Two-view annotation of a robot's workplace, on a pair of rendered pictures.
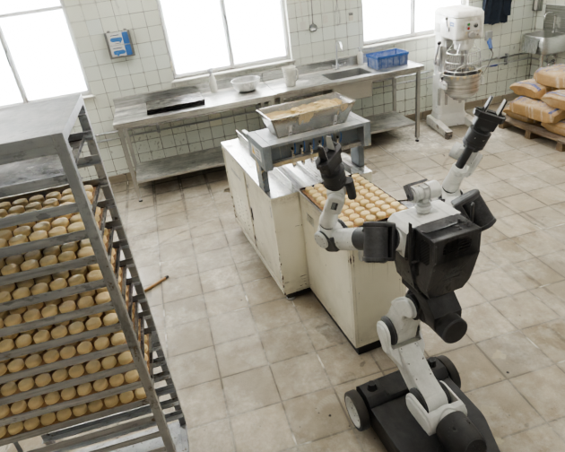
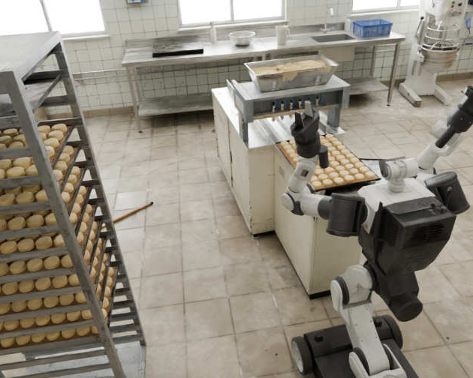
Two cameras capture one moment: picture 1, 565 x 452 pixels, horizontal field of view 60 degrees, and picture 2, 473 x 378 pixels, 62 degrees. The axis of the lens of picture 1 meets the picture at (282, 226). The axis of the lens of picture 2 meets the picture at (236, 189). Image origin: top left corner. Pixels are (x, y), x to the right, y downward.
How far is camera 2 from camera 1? 38 cm
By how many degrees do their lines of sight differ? 6
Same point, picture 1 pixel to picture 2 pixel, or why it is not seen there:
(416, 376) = (362, 337)
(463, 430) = not seen: outside the picture
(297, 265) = (265, 210)
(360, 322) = (316, 273)
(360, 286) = (319, 241)
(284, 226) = (257, 174)
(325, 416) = (272, 355)
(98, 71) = (114, 13)
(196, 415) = (158, 335)
